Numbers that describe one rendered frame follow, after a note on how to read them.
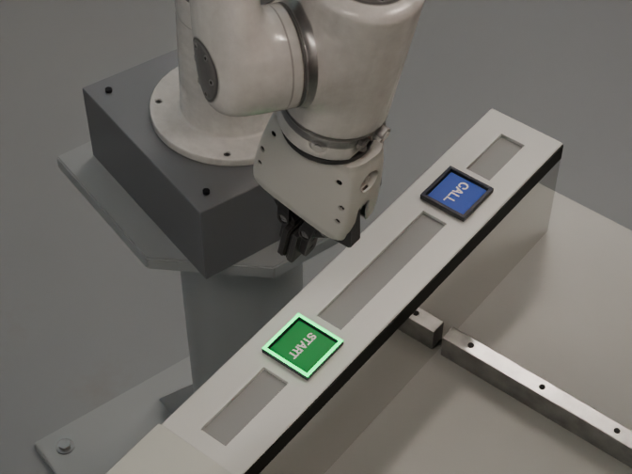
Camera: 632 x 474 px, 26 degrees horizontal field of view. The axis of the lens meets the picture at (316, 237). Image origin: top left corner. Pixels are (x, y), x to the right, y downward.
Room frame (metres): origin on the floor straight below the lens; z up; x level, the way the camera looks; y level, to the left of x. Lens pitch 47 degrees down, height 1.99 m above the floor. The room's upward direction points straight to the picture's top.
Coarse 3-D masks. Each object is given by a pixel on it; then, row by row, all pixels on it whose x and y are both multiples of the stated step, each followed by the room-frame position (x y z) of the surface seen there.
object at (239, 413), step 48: (480, 144) 1.09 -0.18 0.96; (528, 144) 1.09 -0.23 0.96; (384, 240) 0.95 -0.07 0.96; (432, 240) 0.95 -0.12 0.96; (336, 288) 0.88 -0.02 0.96; (384, 288) 0.88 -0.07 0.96; (240, 384) 0.77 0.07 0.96; (288, 384) 0.77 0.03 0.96; (192, 432) 0.71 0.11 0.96; (240, 432) 0.71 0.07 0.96
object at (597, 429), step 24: (456, 336) 0.91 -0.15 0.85; (456, 360) 0.90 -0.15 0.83; (480, 360) 0.88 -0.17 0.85; (504, 360) 0.88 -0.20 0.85; (504, 384) 0.86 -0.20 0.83; (528, 384) 0.85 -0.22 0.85; (552, 408) 0.82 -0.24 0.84; (576, 408) 0.82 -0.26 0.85; (576, 432) 0.81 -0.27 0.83; (600, 432) 0.79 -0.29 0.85; (624, 432) 0.79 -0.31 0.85; (624, 456) 0.77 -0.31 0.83
